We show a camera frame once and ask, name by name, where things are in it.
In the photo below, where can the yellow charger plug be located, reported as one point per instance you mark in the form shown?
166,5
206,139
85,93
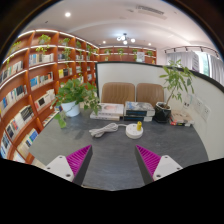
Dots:
139,126

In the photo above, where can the right tan chair back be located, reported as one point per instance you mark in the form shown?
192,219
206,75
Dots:
150,93

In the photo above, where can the pothos plant in white pot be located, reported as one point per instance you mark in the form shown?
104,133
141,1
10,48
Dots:
71,94

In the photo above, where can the white book stack left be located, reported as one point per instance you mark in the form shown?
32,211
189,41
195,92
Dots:
109,111

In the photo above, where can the round white power socket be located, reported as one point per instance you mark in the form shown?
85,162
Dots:
133,131

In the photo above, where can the orange wooden bookshelf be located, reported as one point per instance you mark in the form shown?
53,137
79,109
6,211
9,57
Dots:
30,75

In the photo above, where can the white window curtains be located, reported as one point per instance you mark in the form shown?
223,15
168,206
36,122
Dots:
201,62

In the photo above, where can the dark book stack middle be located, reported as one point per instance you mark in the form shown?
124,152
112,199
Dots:
138,111

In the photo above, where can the small tree in black pot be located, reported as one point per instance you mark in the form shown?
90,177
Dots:
177,79

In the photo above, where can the tan chair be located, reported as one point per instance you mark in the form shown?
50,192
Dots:
117,92
150,93

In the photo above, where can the ceiling chandelier lamp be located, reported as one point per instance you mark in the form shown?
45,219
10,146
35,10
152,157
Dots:
125,39

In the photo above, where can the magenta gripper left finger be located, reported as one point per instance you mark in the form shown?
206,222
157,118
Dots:
72,167

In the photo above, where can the white wall socket panel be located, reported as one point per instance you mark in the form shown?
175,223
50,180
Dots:
201,108

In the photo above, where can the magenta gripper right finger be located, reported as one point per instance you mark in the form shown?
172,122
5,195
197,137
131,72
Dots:
154,167

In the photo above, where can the book stack right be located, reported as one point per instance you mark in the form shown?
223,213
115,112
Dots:
179,118

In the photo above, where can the left tan chair back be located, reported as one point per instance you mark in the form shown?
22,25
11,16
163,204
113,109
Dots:
117,92

